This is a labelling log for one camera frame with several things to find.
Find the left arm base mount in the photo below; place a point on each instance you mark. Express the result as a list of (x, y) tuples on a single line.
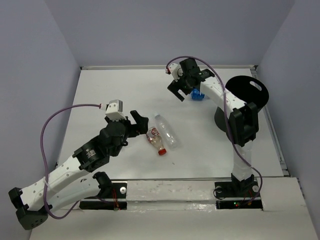
[(112, 195)]

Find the black cylindrical bin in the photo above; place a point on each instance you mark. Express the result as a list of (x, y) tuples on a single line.
[(248, 89)]

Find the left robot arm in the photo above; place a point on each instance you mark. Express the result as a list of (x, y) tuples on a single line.
[(78, 177)]

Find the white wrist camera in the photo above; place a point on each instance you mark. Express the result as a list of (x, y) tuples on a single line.
[(175, 70), (114, 110)]

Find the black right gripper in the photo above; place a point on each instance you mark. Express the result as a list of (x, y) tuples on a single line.
[(174, 91)]

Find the red-capped red-label bottle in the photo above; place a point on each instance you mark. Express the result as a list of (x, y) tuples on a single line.
[(154, 138)]

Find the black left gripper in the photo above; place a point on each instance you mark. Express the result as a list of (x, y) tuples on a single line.
[(141, 126)]

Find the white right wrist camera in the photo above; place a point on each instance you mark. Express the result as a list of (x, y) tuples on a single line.
[(175, 70)]

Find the white-capped clear bottle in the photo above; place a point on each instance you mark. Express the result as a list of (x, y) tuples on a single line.
[(167, 132)]

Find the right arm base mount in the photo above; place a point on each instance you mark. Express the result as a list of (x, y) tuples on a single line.
[(236, 195)]

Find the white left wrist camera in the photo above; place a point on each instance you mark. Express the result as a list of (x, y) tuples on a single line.
[(114, 110)]

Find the blue-label clear bottle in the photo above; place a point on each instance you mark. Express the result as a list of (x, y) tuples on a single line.
[(197, 95)]

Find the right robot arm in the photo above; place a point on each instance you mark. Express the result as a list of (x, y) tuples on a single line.
[(238, 105)]

